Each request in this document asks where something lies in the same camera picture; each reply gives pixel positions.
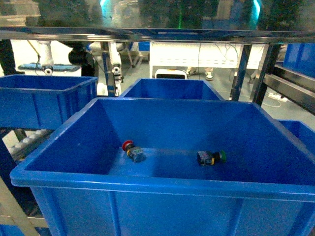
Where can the red mushroom push button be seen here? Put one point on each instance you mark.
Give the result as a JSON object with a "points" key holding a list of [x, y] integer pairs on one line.
{"points": [[135, 153]]}

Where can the green push button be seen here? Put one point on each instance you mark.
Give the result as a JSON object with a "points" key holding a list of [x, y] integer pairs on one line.
{"points": [[208, 158]]}

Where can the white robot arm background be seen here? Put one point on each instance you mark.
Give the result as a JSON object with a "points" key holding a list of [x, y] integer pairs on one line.
{"points": [[108, 59]]}

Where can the blue bin behind target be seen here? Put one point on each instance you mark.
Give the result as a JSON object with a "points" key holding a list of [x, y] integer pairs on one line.
{"points": [[172, 89]]}

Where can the large blue target bin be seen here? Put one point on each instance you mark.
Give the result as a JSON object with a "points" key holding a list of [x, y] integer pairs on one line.
{"points": [[86, 185]]}

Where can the blue bin left shelf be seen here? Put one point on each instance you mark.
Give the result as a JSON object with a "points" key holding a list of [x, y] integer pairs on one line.
{"points": [[43, 102]]}

